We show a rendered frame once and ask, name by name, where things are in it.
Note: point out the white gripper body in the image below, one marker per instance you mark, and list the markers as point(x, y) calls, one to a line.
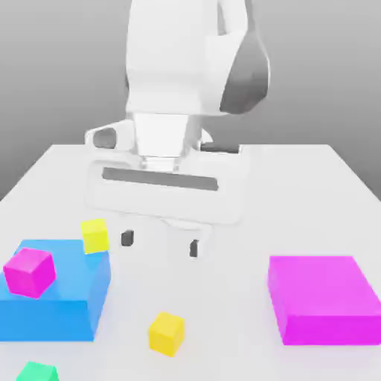
point(160, 202)

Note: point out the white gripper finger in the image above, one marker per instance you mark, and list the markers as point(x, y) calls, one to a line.
point(127, 238)
point(194, 248)

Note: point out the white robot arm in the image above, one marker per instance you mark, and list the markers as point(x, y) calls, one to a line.
point(166, 65)

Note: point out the small lemon yellow cube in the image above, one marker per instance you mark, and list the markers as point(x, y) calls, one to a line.
point(95, 236)

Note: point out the small golden yellow cube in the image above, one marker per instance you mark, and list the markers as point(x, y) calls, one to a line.
point(165, 335)

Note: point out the small magenta cube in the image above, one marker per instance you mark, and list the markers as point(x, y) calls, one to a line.
point(28, 272)

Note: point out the small green cube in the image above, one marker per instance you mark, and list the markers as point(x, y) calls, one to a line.
point(37, 373)

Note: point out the large blue box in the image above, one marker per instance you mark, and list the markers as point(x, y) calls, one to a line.
point(59, 318)

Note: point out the large magenta box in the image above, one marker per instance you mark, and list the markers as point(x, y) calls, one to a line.
point(324, 300)

